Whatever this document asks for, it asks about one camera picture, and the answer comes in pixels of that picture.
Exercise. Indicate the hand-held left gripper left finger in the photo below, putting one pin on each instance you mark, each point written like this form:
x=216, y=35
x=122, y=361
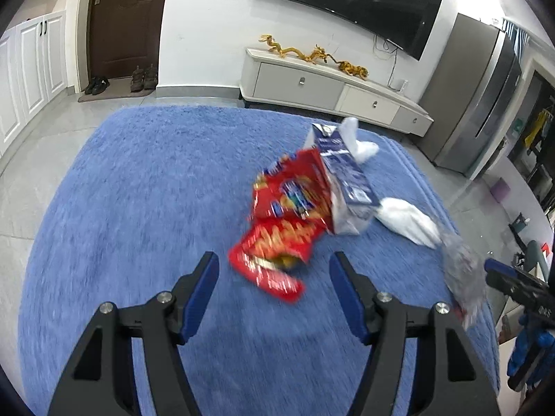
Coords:
x=199, y=299

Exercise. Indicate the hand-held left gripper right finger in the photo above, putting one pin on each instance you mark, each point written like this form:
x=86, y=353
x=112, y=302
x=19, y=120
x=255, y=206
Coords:
x=349, y=299

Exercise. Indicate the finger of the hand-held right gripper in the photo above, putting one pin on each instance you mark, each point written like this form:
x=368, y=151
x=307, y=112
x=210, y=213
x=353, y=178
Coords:
x=529, y=351
x=516, y=284

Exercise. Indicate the clear plastic bag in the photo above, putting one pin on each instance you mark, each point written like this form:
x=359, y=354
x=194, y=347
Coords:
x=464, y=277

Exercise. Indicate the red chip snack bag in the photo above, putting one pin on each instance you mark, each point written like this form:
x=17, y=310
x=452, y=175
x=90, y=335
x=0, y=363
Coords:
x=269, y=260

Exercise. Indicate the teal chair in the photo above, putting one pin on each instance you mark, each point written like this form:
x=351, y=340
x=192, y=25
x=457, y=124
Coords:
x=534, y=258

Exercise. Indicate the grey bin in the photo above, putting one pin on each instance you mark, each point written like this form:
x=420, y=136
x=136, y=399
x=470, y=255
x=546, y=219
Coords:
x=519, y=224

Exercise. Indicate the purple bin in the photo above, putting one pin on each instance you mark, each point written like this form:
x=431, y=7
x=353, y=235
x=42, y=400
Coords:
x=503, y=189

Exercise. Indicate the white sock right side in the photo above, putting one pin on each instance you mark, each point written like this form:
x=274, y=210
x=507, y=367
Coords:
x=407, y=221

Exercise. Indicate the blue and white milk carton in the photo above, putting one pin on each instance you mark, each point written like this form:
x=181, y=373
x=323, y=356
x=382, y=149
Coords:
x=347, y=182

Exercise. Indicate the blue fluffy blanket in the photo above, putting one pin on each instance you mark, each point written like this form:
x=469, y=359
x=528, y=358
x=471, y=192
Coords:
x=151, y=190

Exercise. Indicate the red cracker snack bag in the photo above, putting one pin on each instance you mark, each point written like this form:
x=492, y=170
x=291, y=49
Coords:
x=290, y=190

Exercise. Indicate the white sock near carton top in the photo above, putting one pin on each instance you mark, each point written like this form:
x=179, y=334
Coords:
x=362, y=145

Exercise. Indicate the yellow hanging garment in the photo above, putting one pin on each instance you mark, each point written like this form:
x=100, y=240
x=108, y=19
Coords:
x=536, y=130

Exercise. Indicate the grey steel refrigerator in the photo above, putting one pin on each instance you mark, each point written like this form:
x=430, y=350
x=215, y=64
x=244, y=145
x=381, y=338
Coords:
x=472, y=104

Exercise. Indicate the white router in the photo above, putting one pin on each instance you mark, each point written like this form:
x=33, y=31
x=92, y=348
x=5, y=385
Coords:
x=399, y=86

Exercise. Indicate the grey and white television stand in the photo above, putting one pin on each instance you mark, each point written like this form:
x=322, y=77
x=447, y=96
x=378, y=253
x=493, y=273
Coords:
x=299, y=84

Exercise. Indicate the grey doormat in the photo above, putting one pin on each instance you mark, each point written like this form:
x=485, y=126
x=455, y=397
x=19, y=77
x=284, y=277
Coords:
x=117, y=94

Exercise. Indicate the brown shoe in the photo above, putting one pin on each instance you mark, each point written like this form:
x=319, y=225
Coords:
x=137, y=80
x=150, y=77

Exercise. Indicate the black shoe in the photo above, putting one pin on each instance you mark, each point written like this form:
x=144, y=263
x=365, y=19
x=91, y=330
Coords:
x=90, y=87
x=101, y=85

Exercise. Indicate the blue striped curtain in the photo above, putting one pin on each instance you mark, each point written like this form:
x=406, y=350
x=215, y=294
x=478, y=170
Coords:
x=518, y=39

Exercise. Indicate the white base cabinets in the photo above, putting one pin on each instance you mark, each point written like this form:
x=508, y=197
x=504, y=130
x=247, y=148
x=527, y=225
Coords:
x=30, y=73

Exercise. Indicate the brown entrance door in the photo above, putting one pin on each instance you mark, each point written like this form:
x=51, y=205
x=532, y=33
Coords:
x=130, y=21

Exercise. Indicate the green wall sign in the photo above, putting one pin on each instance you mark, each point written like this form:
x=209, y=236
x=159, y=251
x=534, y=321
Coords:
x=517, y=125

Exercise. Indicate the black wall television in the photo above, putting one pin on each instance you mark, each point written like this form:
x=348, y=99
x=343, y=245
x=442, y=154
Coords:
x=347, y=4

